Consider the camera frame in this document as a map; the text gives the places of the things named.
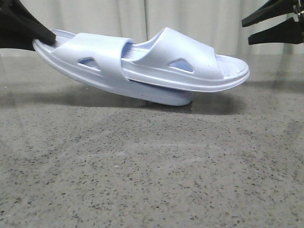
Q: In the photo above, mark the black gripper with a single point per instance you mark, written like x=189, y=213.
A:
x=18, y=27
x=289, y=31

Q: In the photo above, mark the light blue slipper toe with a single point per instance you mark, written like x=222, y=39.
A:
x=173, y=60
x=96, y=60

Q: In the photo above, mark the pale grey-green curtain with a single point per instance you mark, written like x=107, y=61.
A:
x=216, y=23

